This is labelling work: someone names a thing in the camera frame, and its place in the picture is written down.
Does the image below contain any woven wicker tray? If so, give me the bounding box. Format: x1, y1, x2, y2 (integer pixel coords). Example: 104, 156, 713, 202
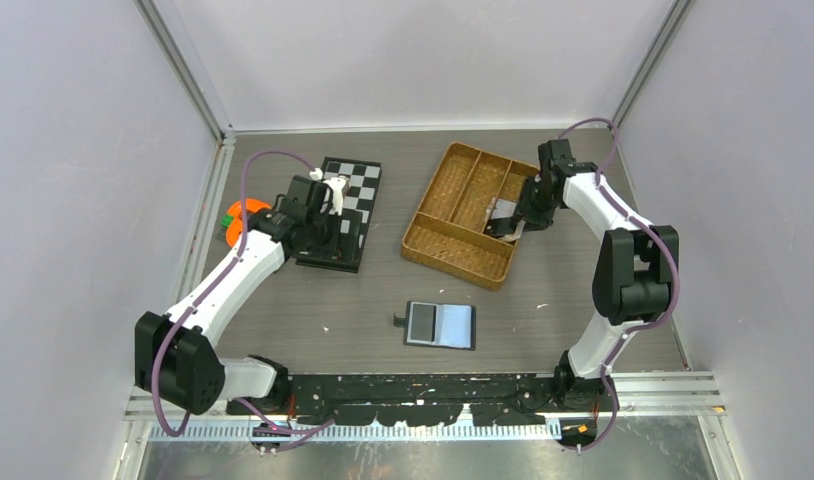
400, 143, 538, 291

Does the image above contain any black leather card holder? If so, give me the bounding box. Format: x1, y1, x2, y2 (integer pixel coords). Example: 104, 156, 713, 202
392, 301, 477, 351

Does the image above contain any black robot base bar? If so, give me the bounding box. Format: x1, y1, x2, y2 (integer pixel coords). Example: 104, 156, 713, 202
226, 372, 621, 429

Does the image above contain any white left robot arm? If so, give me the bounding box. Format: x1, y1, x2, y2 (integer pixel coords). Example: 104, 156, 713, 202
134, 171, 350, 415

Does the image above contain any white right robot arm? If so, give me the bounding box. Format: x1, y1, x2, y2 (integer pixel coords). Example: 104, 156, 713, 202
510, 139, 679, 411

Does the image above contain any orange curved toy track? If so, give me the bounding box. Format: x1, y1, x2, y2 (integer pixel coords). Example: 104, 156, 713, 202
222, 198, 271, 247

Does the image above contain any black and silver chessboard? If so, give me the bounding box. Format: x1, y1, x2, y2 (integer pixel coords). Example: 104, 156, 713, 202
296, 157, 383, 273

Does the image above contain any green toy brick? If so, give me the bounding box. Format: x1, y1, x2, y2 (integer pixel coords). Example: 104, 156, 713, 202
221, 214, 235, 231

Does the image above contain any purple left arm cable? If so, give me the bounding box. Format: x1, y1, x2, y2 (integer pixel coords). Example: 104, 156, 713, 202
149, 149, 339, 455

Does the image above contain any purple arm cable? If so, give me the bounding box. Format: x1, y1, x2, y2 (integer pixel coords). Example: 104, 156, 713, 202
555, 117, 683, 454
149, 149, 339, 455

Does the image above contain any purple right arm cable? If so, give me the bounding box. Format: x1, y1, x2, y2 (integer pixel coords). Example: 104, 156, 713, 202
555, 117, 683, 454

